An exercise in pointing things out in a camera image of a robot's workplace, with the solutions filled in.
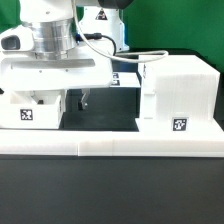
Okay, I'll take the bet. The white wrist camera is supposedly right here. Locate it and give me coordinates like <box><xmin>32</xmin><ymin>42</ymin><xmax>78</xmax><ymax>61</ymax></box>
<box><xmin>0</xmin><ymin>25</ymin><xmax>34</xmax><ymax>52</ymax></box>

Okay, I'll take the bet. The white L-shaped fence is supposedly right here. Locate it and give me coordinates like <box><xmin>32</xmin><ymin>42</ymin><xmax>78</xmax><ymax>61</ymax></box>
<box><xmin>0</xmin><ymin>122</ymin><xmax>224</xmax><ymax>158</ymax></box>

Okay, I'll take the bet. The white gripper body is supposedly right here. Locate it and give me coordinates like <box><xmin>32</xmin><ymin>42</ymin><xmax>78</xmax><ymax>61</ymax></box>
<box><xmin>0</xmin><ymin>57</ymin><xmax>113</xmax><ymax>91</ymax></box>

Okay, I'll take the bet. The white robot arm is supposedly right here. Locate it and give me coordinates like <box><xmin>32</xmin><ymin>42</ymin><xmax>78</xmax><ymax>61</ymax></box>
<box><xmin>0</xmin><ymin>0</ymin><xmax>133</xmax><ymax>105</ymax></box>

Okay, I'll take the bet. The white marker sheet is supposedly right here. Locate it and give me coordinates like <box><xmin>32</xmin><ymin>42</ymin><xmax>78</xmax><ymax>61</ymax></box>
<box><xmin>111</xmin><ymin>72</ymin><xmax>140</xmax><ymax>88</ymax></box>

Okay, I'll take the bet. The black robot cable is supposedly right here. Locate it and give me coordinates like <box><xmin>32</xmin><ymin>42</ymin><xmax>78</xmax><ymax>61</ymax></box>
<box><xmin>71</xmin><ymin>0</ymin><xmax>170</xmax><ymax>64</ymax></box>

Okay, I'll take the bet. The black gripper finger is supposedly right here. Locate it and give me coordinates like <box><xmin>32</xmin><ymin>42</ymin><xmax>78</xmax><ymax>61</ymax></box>
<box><xmin>78</xmin><ymin>89</ymin><xmax>90</xmax><ymax>110</ymax></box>

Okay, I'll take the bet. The white front drawer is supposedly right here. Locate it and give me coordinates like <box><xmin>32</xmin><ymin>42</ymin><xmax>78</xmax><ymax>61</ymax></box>
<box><xmin>0</xmin><ymin>90</ymin><xmax>66</xmax><ymax>129</ymax></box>

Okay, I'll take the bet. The white drawer cabinet box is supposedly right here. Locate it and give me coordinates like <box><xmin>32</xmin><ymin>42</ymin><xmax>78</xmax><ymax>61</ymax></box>
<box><xmin>136</xmin><ymin>55</ymin><xmax>220</xmax><ymax>132</ymax></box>

